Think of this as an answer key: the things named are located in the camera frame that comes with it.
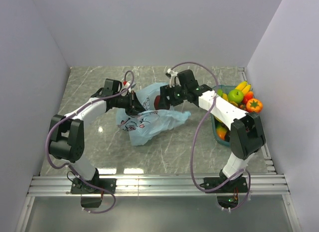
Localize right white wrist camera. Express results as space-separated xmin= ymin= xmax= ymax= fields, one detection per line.
xmin=165 ymin=68 xmax=178 ymax=87

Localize red fake apple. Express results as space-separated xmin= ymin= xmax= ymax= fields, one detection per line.
xmin=154 ymin=95 xmax=161 ymax=110

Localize yellow fake mango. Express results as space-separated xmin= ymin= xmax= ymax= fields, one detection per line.
xmin=222 ymin=93 xmax=229 ymax=102

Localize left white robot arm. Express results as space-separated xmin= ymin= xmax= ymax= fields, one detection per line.
xmin=45 ymin=79 xmax=145 ymax=194

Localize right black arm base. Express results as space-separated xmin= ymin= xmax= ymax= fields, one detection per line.
xmin=214 ymin=177 xmax=251 ymax=211

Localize green fake leaf fruit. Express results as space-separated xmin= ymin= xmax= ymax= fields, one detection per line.
xmin=217 ymin=89 xmax=223 ymax=97

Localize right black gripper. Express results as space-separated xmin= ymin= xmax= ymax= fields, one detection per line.
xmin=157 ymin=83 xmax=187 ymax=109

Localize orange fake persimmon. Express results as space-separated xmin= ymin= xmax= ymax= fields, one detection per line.
xmin=246 ymin=98 xmax=263 ymax=113

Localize green fake apple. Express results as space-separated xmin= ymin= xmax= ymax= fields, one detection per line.
xmin=228 ymin=89 xmax=244 ymax=104

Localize yellow fake bananas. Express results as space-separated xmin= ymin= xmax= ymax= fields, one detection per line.
xmin=235 ymin=81 xmax=251 ymax=95

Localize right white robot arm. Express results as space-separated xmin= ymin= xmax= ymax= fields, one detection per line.
xmin=154 ymin=69 xmax=266 ymax=192

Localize light blue plastic bag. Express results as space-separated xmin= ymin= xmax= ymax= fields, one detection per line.
xmin=116 ymin=82 xmax=191 ymax=146

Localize teal plastic fruit basket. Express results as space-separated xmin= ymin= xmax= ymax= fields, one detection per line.
xmin=211 ymin=85 xmax=235 ymax=147

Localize small orange fake fruit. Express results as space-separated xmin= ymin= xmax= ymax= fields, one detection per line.
xmin=216 ymin=124 xmax=228 ymax=141

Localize red orange fake pepper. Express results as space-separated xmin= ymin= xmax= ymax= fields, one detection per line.
xmin=242 ymin=91 xmax=254 ymax=105

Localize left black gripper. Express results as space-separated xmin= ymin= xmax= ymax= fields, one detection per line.
xmin=114 ymin=90 xmax=149 ymax=116

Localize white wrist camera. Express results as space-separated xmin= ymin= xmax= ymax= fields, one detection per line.
xmin=165 ymin=68 xmax=178 ymax=87
xmin=123 ymin=80 xmax=136 ymax=92

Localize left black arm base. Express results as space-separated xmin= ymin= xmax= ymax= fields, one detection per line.
xmin=70 ymin=178 xmax=117 ymax=209

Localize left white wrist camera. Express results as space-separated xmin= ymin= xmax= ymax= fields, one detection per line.
xmin=123 ymin=80 xmax=136 ymax=92

